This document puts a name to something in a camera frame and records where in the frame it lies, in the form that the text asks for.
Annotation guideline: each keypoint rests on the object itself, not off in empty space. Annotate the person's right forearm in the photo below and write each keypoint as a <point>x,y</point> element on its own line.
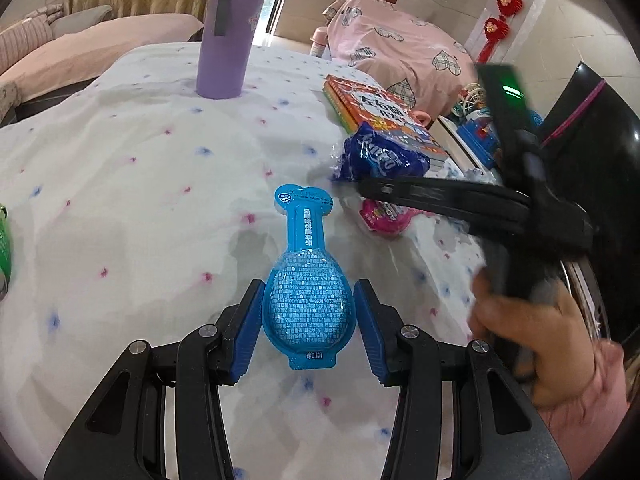
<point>595,410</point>

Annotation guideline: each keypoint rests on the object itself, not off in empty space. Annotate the pink heart-print cover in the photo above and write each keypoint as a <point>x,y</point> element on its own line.
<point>390,45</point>

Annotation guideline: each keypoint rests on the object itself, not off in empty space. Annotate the blue toy machine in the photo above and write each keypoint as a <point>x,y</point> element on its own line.
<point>477,140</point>

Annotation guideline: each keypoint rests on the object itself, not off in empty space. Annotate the television cabinet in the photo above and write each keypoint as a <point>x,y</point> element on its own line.
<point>460,150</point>

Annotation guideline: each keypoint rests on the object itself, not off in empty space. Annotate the orange picture book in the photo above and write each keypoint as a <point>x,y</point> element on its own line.
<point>380,105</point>

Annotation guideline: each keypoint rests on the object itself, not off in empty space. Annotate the black television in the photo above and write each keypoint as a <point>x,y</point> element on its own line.
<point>615,185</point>

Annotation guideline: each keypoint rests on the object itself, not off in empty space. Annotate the person's right hand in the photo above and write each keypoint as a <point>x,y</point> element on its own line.
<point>545,345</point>

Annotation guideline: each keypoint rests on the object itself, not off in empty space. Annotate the yellow and white wheel toy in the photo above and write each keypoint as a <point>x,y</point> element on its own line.
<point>470,100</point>

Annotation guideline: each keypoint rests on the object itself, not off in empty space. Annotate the red knot hanging decoration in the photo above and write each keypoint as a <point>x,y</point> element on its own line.
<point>505,5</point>

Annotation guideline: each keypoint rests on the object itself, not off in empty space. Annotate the pink bottle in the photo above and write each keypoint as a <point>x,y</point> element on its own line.
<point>318,42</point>

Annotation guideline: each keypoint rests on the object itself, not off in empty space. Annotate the pink striped cushion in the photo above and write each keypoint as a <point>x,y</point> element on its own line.
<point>25,37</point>

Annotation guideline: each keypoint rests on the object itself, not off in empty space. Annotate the crushed green can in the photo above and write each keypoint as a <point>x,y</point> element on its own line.
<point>4,255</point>

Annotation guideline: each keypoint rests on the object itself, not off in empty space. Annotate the blue snack wrapper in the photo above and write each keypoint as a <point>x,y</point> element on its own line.
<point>380,155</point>

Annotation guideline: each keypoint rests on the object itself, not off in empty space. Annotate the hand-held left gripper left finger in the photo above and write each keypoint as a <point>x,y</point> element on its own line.
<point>247,330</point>

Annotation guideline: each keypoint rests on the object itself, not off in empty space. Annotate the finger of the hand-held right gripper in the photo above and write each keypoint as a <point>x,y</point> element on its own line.
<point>480,215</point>
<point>440,187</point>

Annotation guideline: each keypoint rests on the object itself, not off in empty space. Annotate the blue spiky ball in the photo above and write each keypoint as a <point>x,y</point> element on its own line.
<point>536,120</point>

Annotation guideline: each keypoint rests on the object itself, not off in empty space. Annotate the pink snack wrapper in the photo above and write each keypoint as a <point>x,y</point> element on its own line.
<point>387,217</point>

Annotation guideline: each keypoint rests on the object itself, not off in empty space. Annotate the pink sofa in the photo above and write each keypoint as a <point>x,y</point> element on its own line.
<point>100,45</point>

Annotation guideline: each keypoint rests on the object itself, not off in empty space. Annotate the pink plastic cup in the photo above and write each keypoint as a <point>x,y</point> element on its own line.
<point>422,116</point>

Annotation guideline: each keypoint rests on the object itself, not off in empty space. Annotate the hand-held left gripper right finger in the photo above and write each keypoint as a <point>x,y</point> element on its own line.
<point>372,330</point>

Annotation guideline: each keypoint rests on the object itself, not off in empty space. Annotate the purple tumbler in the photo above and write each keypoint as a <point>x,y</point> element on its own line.
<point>225,45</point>

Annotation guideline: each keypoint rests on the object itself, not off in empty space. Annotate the blue bottle-shaped packet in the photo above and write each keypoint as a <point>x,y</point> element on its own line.
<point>305,290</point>

